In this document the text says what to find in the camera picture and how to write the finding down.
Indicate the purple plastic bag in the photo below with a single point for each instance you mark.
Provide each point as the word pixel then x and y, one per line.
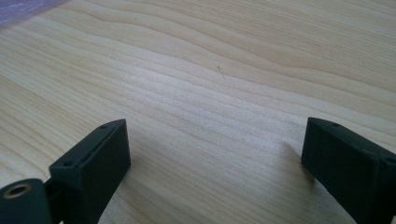
pixel 21 9

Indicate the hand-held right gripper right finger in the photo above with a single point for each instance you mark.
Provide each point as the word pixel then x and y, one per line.
pixel 348 165

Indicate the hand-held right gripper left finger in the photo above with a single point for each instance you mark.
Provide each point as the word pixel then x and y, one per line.
pixel 93 168

